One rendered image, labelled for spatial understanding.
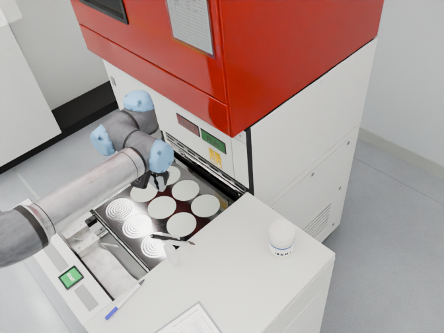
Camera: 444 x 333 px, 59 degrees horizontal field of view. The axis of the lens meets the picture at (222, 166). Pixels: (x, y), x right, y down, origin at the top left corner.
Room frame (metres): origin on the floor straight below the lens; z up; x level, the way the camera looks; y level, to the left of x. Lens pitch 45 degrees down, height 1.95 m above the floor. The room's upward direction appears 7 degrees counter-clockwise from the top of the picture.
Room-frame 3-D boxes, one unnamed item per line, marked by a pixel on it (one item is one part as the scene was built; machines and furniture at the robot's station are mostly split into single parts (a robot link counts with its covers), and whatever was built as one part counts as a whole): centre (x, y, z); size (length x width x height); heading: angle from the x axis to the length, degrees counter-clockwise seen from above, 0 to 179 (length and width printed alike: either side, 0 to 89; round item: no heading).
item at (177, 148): (1.03, 0.07, 0.89); 0.44 x 0.02 x 0.10; 39
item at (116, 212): (0.89, 0.23, 0.90); 0.34 x 0.34 x 0.01; 39
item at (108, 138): (0.80, 0.25, 1.31); 0.11 x 0.11 x 0.08; 48
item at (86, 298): (0.71, 0.55, 0.89); 0.55 x 0.09 x 0.14; 39
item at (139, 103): (0.88, 0.20, 1.31); 0.09 x 0.08 x 0.11; 138
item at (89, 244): (0.77, 0.47, 0.89); 0.08 x 0.03 x 0.03; 129
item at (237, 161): (1.18, 0.17, 1.02); 0.82 x 0.03 x 0.40; 39
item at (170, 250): (0.63, 0.16, 1.03); 0.06 x 0.04 x 0.13; 129
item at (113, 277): (0.71, 0.42, 0.87); 0.36 x 0.08 x 0.03; 39
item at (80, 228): (0.83, 0.52, 0.89); 0.08 x 0.03 x 0.03; 129
